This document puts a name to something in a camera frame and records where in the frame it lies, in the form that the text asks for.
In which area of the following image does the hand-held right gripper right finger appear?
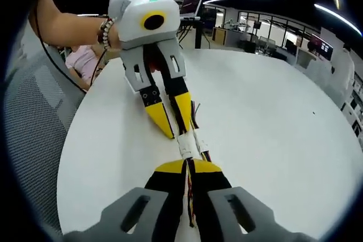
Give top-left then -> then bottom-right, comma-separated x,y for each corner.
189,160 -> 313,242

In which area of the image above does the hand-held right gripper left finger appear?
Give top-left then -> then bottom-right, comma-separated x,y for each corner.
64,160 -> 187,242

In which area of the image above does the cable with socket connector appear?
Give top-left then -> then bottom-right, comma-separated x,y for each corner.
168,94 -> 190,148

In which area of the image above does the JST connector plug cable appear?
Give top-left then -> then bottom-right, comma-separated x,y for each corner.
179,146 -> 197,228

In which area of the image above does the wooden cabinet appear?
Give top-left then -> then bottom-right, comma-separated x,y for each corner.
212,26 -> 227,46

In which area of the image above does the glass office partition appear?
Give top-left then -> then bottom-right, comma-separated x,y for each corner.
237,11 -> 322,53

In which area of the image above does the grey mesh chair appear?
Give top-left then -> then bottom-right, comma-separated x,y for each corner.
3,45 -> 87,236

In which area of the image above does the dark monitor screen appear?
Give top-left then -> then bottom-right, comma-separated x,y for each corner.
310,33 -> 334,61

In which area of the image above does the beaded bracelet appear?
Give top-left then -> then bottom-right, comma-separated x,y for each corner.
97,17 -> 117,52

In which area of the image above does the loose multicolour connector cable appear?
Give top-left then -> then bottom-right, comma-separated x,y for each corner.
189,99 -> 214,164

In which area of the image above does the thin black cable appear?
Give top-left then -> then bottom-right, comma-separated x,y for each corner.
33,5 -> 113,94

